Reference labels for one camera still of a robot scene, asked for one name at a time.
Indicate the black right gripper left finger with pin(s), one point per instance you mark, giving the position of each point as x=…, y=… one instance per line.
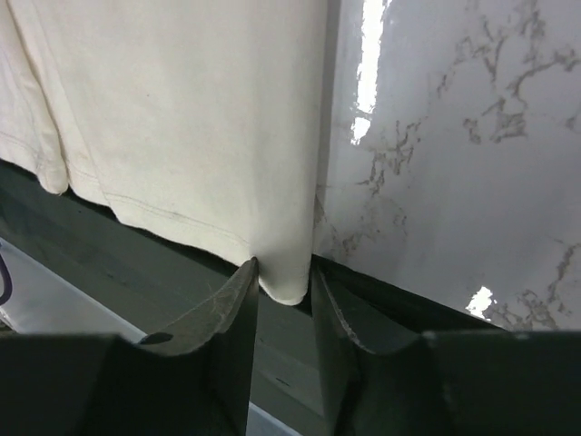
x=191, y=378

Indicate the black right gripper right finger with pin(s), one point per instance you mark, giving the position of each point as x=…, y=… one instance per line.
x=394, y=363

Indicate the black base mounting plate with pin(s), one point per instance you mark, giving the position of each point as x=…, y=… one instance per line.
x=75, y=269

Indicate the cream white t shirt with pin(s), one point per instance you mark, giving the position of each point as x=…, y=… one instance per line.
x=198, y=121

